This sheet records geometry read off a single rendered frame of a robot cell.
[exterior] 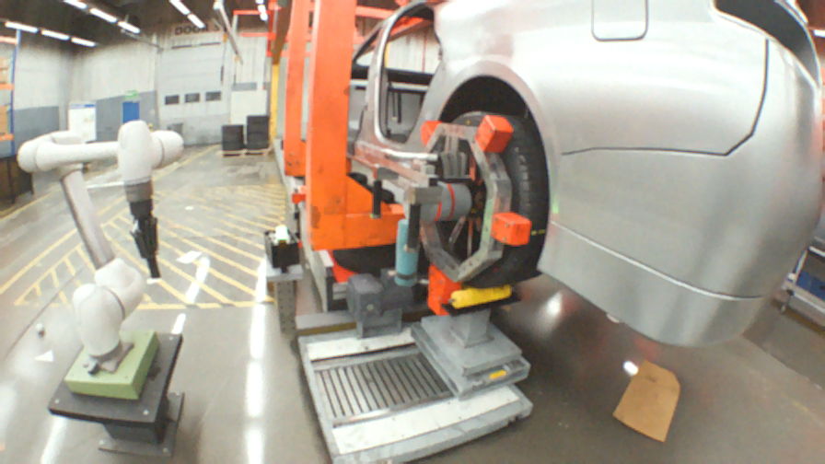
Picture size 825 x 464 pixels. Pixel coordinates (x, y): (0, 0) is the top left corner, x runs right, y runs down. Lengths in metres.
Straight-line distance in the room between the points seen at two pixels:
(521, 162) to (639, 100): 0.43
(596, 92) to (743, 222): 0.46
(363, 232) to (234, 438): 1.08
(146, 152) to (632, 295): 1.24
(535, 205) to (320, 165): 0.90
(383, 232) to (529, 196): 0.84
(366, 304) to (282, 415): 0.62
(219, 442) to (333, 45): 1.66
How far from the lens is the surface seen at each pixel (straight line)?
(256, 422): 1.52
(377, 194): 1.30
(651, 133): 0.80
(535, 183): 1.06
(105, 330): 1.33
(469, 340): 1.56
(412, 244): 1.02
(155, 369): 1.41
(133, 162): 0.99
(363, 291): 1.52
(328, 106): 1.50
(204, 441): 1.51
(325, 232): 1.58
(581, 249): 0.92
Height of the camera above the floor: 1.14
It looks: 19 degrees down
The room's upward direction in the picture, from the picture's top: 4 degrees clockwise
